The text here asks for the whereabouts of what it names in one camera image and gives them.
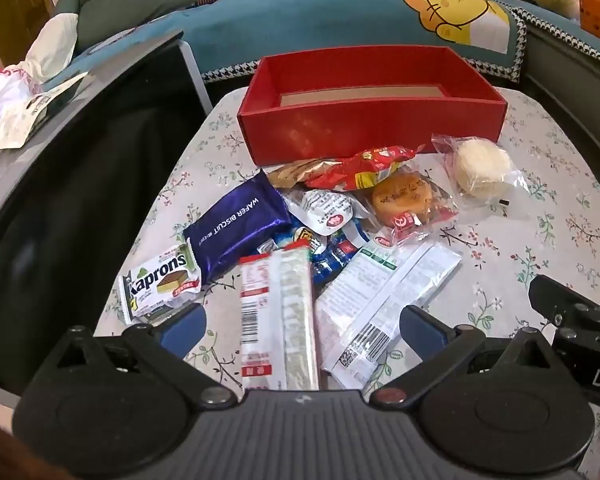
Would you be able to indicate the white plastic bag with paper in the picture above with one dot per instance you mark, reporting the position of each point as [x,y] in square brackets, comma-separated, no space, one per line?
[25,115]

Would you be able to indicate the floral tablecloth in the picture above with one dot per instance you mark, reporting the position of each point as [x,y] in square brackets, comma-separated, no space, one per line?
[530,240]

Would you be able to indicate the long white packet red label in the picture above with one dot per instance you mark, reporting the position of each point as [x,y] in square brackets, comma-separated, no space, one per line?
[280,310]

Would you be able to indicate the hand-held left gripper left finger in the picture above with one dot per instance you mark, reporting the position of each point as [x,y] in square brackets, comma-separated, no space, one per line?
[182,325]

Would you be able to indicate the black glossy panel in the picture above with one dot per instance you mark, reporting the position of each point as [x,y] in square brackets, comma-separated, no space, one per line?
[55,210]

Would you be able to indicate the purple wafer biscuit packet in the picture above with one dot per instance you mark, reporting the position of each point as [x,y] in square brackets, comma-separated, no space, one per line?
[235,225]

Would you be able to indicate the teal houndstooth-edged sofa cover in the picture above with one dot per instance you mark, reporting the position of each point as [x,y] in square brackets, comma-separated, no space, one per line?
[580,45]

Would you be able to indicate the white silver pouch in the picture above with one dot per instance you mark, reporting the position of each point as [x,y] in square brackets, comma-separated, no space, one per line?
[325,207]

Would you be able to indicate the tan cracker packet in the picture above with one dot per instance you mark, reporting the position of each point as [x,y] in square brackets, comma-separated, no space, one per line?
[287,172]

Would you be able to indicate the blue candy packet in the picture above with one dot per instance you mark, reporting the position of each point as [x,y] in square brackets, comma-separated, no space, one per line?
[330,260]

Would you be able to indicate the green white wafer packet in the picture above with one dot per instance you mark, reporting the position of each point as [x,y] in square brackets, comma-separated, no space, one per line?
[155,280]

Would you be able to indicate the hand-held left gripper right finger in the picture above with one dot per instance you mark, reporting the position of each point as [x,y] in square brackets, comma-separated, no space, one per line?
[420,332]

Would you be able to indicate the red snack packet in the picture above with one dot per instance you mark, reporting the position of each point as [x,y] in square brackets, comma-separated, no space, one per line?
[370,162]

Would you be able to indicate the red cardboard box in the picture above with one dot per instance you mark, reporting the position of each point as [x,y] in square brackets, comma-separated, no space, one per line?
[330,130]

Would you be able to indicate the cream cloth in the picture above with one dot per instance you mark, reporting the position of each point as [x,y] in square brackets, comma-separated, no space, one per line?
[52,45]

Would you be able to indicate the white pastry clear packet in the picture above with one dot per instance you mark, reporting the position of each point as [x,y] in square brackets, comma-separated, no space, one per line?
[480,165]

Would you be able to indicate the brown pastry clear packet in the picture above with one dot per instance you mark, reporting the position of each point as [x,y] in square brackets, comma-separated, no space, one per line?
[400,195]

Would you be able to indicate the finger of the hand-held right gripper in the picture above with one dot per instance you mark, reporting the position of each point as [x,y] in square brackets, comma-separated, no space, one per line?
[555,297]

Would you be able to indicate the white and red plastic bag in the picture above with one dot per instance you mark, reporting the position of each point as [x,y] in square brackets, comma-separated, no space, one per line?
[0,110]

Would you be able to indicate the white packet green label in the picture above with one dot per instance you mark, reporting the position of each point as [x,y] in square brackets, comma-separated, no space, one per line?
[375,300]

